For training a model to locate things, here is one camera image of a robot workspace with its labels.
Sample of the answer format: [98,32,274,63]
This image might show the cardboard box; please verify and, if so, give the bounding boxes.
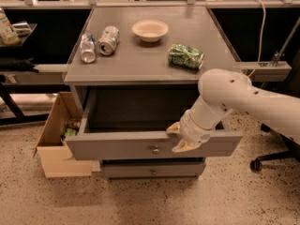
[35,92,93,178]

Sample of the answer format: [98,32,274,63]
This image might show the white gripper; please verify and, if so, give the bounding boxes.
[166,110,212,153]

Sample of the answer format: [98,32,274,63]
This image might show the silver white soda can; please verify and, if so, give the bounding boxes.
[97,26,120,55]

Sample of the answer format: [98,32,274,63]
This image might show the grey bottom drawer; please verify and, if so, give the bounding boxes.
[101,161,205,179]

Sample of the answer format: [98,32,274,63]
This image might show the crushed green can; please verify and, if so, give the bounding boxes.
[168,44,204,70]

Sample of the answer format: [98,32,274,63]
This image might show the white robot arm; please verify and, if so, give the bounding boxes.
[167,68,300,153]

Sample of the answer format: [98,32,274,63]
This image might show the white cable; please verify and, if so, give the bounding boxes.
[247,0,267,79]

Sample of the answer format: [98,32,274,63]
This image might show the grey drawer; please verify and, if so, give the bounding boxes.
[101,161,205,179]
[67,85,242,160]

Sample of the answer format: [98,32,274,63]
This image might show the silver blue soda can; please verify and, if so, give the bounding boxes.
[79,33,96,64]

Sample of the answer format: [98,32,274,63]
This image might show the black office chair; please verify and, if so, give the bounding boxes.
[249,124,300,173]

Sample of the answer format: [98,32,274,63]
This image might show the cans inside cardboard box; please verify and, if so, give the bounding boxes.
[61,119,81,141]

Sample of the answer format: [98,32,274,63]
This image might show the green white bottle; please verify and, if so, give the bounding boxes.
[0,8,20,45]

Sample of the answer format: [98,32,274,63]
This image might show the grey top drawer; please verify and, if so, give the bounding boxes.
[67,85,242,160]

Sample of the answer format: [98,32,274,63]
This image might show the grey drawer cabinet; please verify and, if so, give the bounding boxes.
[65,7,235,169]

